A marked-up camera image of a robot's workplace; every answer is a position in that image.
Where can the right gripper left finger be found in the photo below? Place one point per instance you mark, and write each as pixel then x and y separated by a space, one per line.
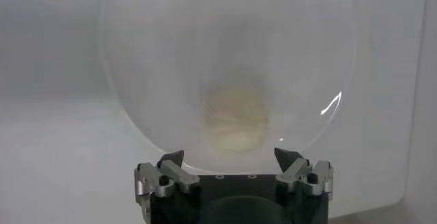
pixel 179 177

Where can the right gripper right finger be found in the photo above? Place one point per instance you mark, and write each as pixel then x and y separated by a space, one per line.
pixel 295 174

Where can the white steamed baozi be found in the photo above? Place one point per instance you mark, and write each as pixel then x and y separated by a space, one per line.
pixel 235 119

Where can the white round plate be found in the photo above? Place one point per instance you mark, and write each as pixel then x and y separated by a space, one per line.
pixel 153 58

